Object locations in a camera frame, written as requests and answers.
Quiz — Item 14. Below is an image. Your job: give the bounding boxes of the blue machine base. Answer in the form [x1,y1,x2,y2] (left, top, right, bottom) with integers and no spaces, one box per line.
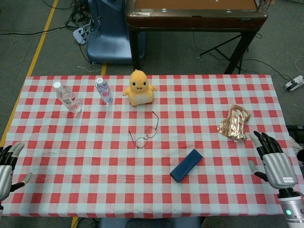
[86,0,146,66]

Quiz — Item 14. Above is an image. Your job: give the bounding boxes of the black equipment base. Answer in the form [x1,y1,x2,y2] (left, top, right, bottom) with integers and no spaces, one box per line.
[285,124,304,149]

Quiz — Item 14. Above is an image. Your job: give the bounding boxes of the gold foil snack wrapper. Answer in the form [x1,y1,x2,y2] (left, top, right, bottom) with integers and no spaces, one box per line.
[217,104,252,143]

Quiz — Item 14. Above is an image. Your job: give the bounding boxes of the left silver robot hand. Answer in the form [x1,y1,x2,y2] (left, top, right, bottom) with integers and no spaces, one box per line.
[0,142,33,201]

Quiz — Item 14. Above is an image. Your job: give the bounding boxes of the black cable to power strip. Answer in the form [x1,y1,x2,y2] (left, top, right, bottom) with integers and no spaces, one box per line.
[244,58,293,83]

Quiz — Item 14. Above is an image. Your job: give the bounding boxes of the long black floor cable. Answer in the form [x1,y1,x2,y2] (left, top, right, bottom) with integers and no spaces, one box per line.
[0,23,77,37]

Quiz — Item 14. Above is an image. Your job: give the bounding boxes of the black cable bundle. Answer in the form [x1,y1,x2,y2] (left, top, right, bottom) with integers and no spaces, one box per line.
[63,0,102,33]

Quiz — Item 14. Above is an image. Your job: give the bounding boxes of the water bottle red white label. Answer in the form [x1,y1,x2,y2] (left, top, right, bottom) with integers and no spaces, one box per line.
[53,81,83,114]

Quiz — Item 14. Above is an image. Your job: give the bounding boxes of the white power strip with plugs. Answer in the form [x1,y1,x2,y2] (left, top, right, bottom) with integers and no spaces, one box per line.
[72,26,92,45]

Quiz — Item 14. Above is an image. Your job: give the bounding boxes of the yellow plush toy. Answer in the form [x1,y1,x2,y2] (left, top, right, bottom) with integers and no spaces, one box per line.
[122,69,158,107]

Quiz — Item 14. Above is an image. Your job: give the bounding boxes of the water bottle blue label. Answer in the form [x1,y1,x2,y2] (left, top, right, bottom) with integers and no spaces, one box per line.
[95,77,114,105]

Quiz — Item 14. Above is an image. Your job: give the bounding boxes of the blue glasses case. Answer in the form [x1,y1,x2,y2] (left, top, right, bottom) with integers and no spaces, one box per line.
[170,149,204,183]

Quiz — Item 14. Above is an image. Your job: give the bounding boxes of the dark brown wooden table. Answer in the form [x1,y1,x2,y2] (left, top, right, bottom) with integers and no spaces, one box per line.
[125,0,269,75]

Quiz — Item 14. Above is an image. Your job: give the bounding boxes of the thin white floor cable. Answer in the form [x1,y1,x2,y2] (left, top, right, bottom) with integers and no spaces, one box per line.
[77,61,103,72]

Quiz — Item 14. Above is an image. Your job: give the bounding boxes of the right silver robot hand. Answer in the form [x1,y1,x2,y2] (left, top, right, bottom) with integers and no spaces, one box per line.
[248,131,299,190]

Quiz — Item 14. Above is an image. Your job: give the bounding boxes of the white grey power strip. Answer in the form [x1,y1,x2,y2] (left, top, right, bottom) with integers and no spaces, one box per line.
[283,75,304,92]

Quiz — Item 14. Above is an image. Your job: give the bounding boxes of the red white checkered tablecloth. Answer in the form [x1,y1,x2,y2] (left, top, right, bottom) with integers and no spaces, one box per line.
[0,74,304,219]

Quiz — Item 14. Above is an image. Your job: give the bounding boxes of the wire-frame eyeglasses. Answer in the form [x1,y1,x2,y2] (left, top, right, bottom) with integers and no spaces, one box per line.
[128,111,160,149]

